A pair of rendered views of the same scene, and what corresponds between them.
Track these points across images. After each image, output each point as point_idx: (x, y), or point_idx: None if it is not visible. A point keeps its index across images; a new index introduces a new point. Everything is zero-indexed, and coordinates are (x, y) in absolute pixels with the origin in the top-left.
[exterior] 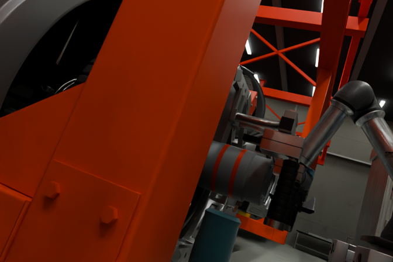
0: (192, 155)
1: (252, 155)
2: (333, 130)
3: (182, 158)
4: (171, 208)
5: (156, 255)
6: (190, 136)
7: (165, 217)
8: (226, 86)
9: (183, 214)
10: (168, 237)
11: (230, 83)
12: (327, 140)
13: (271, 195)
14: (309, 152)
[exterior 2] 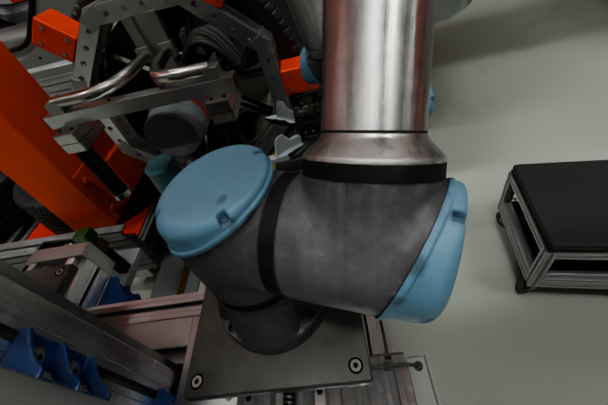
0: (29, 167)
1: (149, 109)
2: None
3: (23, 172)
4: (49, 187)
5: (66, 201)
6: (13, 164)
7: (49, 191)
8: (0, 127)
9: (67, 185)
10: (67, 194)
11: (1, 122)
12: None
13: (269, 120)
14: (299, 32)
